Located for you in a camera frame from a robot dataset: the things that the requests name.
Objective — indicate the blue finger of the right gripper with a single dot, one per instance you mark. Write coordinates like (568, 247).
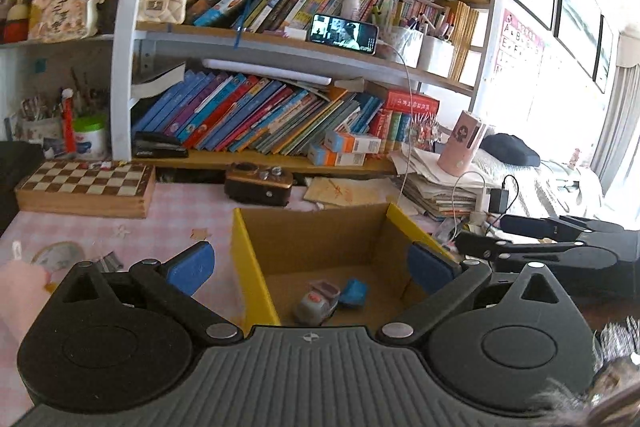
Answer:
(560, 229)
(565, 255)

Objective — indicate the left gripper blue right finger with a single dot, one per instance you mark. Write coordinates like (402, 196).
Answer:
(451, 289)

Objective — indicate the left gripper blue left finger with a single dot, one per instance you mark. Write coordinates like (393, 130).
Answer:
(169, 287)

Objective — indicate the black binder clip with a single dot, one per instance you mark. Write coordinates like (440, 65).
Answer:
(109, 263)

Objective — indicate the yellow tape roll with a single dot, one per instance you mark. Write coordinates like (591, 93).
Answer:
(59, 256)

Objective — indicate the pink plush toy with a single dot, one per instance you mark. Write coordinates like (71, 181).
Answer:
(23, 287)

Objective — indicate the black power adapter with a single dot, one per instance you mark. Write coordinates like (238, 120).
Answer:
(500, 199)

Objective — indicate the pink checkered tablecloth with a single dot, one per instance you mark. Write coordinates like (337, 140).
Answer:
(179, 215)

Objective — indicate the stack of papers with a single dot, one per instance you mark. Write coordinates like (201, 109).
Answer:
(436, 192)

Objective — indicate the blue small toy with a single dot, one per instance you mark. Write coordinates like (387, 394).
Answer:
(354, 294)

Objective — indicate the yellow cardboard box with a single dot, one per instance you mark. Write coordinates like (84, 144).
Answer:
(278, 253)

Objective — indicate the pink cylindrical cup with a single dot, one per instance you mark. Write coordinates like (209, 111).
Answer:
(462, 145)

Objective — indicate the brown retro radio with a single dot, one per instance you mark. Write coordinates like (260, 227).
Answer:
(258, 185)

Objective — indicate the wooden chessboard box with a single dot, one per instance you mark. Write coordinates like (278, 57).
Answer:
(110, 189)

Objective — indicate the grey orange toy car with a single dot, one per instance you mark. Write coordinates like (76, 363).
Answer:
(318, 304)

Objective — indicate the black stapler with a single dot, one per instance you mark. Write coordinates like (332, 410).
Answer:
(157, 145)

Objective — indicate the green lid white jar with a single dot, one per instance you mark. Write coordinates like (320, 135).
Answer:
(90, 137)

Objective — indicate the orange white medicine box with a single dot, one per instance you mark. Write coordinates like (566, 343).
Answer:
(352, 143)

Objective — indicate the red thick dictionary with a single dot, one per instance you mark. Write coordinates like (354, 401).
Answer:
(409, 103)

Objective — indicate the white pen holder cup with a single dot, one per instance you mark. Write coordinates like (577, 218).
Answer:
(42, 129)

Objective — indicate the red tassel charm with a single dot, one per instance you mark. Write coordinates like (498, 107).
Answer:
(67, 120)

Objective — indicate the smartphone on shelf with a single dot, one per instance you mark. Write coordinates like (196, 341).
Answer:
(337, 32)

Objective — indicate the floral ceramic ornament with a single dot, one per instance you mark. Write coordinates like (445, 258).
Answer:
(54, 21)

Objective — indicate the red white doll figurine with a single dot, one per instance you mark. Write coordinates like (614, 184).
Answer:
(16, 28)

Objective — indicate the white bookshelf frame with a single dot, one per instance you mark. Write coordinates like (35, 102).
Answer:
(139, 47)

